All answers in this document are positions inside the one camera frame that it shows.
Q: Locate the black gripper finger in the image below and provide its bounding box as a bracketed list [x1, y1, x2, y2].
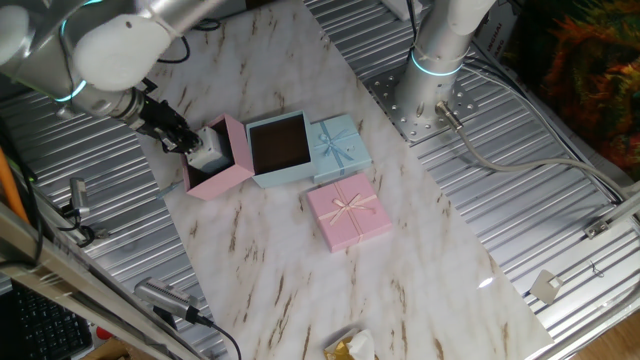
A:
[174, 119, 201, 147]
[159, 133, 190, 154]

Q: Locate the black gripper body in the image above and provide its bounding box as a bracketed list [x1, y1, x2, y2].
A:
[137, 97, 184, 139]

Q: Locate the grey push button switch box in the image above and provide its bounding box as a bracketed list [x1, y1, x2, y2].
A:
[185, 125, 234, 174]

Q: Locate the pink open gift box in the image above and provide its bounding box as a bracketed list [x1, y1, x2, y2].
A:
[180, 113, 256, 201]

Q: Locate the blue open gift box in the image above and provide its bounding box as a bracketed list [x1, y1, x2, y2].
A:
[245, 109, 319, 190]

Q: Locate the blue box lid with bow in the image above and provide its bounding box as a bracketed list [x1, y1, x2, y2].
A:
[309, 113, 374, 185]

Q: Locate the pink box lid with bow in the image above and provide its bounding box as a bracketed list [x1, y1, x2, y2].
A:
[306, 172, 394, 254]

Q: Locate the orange tube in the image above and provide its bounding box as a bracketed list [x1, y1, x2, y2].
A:
[0, 147, 29, 224]

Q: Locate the white marble pattern mat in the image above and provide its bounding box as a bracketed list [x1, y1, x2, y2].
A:
[134, 0, 555, 360]

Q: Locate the black keyboard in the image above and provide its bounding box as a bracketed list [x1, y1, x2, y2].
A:
[9, 282, 94, 360]

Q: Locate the gold tissue pack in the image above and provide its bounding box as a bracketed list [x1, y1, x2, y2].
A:
[323, 328, 377, 360]

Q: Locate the colourful orange green cloth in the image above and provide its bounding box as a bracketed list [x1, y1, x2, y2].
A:
[504, 0, 640, 181]

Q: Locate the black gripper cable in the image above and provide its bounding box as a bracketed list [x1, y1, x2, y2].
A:
[156, 18, 222, 65]

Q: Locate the small camera on clamp mount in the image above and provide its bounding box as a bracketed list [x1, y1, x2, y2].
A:
[68, 177, 92, 220]

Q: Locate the ribbed silver camera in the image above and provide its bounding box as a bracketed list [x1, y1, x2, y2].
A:
[133, 277, 201, 324]

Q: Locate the black camera cable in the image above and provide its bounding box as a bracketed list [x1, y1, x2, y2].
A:
[197, 313, 244, 360]

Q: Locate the perforated metal robot base plate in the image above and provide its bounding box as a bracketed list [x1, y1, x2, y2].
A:
[364, 64, 479, 146]

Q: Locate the thick grey cable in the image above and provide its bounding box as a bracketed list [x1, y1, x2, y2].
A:
[434, 99, 640, 201]

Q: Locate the small metal bracket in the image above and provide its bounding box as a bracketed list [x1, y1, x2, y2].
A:
[583, 219, 611, 240]

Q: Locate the short aluminium frame bar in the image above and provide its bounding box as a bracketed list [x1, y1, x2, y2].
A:
[594, 189, 640, 227]

